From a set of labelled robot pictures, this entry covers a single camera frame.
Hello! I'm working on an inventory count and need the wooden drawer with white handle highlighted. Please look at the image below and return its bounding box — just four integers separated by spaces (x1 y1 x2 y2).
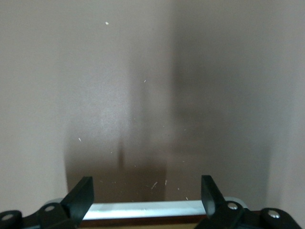
81 199 207 229

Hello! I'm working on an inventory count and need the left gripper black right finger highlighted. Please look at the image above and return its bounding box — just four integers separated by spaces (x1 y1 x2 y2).
194 175 301 229

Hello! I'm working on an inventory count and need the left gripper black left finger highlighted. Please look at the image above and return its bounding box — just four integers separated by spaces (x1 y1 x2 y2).
0 176 94 229

